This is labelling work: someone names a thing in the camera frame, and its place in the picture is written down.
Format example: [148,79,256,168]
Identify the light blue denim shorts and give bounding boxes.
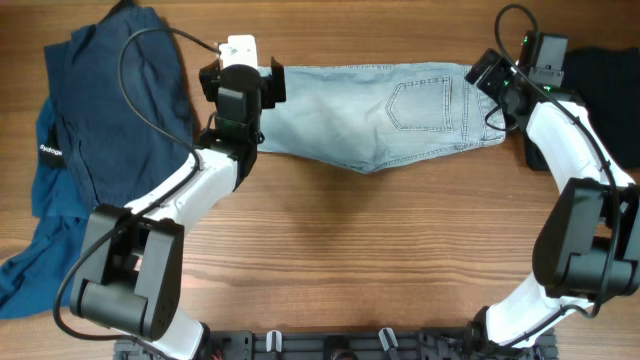
[258,62,506,174]

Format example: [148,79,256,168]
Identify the black folded garment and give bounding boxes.
[562,47,639,169]

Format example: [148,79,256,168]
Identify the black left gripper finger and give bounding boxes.
[261,57,287,109]
[199,59,221,103]

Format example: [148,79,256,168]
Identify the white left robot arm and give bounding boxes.
[59,61,286,359]

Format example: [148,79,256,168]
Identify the teal blue garment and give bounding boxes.
[1,100,89,320]

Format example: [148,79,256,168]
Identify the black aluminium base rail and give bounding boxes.
[113,327,559,360]

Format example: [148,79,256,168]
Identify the navy blue shirt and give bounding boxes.
[44,1,196,210]

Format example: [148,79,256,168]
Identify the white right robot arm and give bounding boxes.
[460,30,639,357]

